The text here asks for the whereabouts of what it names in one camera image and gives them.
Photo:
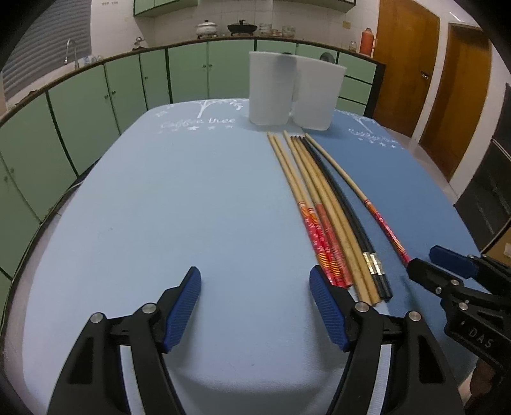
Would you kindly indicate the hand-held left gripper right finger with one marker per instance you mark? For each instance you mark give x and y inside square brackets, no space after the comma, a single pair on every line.
[329,311]

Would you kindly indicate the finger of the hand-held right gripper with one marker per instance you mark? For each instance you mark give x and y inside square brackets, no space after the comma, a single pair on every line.
[425,275]
[455,261]

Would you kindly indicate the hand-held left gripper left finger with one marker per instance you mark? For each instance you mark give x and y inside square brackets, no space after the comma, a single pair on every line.
[183,307]

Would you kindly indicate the black chopstick with silver band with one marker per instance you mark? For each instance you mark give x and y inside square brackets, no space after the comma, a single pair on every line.
[365,239]
[359,239]

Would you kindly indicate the red patterned bamboo chopstick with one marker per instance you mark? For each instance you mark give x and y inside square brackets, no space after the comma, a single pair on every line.
[324,239]
[333,239]
[351,185]
[315,239]

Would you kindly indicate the plain bamboo chopstick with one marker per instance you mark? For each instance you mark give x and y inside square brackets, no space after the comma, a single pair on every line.
[343,239]
[351,239]

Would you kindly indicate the white utensil holder cup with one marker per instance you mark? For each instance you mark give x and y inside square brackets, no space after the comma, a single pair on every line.
[269,87]
[317,95]

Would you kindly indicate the person's right hand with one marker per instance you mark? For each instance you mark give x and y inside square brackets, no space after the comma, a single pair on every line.
[485,381]

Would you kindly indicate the cardboard box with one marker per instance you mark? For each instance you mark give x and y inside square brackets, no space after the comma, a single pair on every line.
[501,247]

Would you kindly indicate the dark blue printed mat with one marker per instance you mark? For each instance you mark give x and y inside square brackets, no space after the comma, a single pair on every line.
[399,191]

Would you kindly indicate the black cabinet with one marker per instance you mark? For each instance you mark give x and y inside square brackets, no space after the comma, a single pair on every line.
[493,179]

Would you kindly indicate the light blue printed mat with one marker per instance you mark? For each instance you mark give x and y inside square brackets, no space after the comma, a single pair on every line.
[179,199]

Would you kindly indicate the wooden door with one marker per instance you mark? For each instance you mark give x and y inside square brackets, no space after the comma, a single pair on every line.
[459,103]
[403,60]

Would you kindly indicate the green base cabinets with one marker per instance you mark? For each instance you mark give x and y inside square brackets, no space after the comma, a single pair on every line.
[88,103]

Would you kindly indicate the orange thermos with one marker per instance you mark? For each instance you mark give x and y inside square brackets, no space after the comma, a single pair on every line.
[366,42]

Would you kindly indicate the metal kettle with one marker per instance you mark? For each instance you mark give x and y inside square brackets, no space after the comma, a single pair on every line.
[139,43]

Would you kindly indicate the white cooking pot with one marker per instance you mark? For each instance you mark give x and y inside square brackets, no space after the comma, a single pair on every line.
[206,28]

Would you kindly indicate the metal sink faucet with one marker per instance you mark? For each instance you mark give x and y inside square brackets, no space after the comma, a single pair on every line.
[72,50]

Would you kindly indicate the black wok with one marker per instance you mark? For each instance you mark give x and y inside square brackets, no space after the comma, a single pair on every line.
[242,28]

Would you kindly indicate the grey window blinds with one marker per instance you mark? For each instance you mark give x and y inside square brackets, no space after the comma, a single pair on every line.
[44,48]

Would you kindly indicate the green wall cabinet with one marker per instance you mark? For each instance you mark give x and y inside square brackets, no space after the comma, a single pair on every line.
[165,7]
[315,3]

